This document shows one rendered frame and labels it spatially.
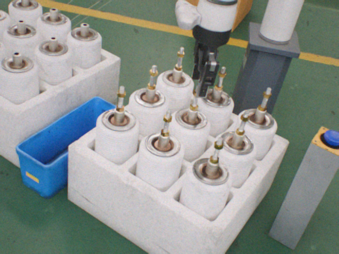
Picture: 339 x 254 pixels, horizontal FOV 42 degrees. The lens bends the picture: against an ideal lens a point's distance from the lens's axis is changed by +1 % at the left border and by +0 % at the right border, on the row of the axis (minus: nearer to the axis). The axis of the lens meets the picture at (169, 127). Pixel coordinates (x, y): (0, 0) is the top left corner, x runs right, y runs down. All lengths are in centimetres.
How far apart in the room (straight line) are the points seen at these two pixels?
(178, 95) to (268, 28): 35
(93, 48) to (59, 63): 13
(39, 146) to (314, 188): 67
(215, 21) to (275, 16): 46
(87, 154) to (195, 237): 30
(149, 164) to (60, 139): 38
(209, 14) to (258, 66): 52
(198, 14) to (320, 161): 40
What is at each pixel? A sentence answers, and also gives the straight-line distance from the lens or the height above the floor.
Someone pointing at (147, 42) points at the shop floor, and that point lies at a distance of 182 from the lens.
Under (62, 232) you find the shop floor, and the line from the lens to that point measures 109.
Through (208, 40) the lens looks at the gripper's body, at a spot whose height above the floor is 47.
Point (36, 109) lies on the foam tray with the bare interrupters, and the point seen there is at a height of 16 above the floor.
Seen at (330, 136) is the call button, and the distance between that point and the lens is 97.
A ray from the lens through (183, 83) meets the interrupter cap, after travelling 113.
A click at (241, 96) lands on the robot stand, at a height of 11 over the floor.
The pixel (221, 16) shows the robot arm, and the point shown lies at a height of 53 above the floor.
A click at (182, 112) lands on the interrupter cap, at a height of 25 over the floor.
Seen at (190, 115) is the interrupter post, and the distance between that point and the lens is 100.
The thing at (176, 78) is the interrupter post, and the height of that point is 26.
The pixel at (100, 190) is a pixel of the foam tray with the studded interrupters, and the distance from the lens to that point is 103.
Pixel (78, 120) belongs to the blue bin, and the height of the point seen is 8.
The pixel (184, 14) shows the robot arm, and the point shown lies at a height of 52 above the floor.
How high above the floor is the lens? 86
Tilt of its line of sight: 39 degrees down
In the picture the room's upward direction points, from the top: 11 degrees clockwise
